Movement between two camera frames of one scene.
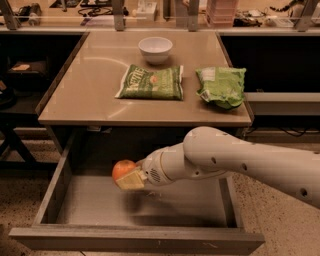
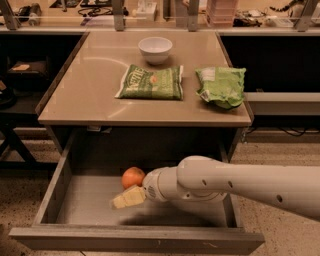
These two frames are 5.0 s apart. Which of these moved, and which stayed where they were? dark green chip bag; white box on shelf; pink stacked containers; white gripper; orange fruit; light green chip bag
Moved: orange fruit; white gripper
Stayed: light green chip bag; dark green chip bag; pink stacked containers; white box on shelf
